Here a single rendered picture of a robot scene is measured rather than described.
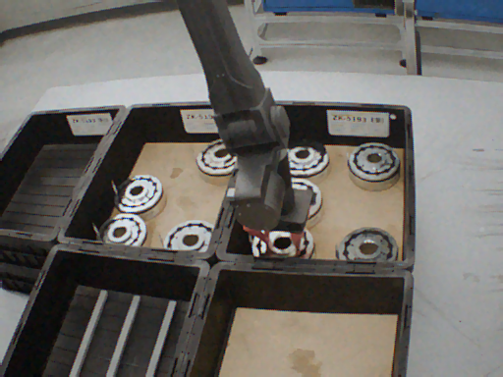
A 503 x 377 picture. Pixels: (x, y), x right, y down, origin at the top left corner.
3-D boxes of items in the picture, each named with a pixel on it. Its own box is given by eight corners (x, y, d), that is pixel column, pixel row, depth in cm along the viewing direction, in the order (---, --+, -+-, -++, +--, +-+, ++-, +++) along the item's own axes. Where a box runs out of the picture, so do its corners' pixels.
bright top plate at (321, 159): (282, 139, 111) (282, 137, 111) (332, 142, 108) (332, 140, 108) (270, 174, 104) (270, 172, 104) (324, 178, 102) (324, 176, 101)
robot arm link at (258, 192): (281, 99, 72) (220, 110, 75) (267, 160, 64) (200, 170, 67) (307, 164, 80) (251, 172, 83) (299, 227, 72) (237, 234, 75)
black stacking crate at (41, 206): (45, 146, 132) (31, 113, 124) (140, 145, 125) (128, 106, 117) (-22, 262, 105) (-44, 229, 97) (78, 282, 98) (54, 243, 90)
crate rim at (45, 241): (33, 118, 126) (30, 111, 124) (131, 112, 118) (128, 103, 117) (-41, 235, 98) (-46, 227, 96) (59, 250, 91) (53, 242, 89)
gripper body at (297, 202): (305, 231, 82) (301, 196, 76) (239, 223, 85) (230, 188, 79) (314, 198, 86) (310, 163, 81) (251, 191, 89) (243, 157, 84)
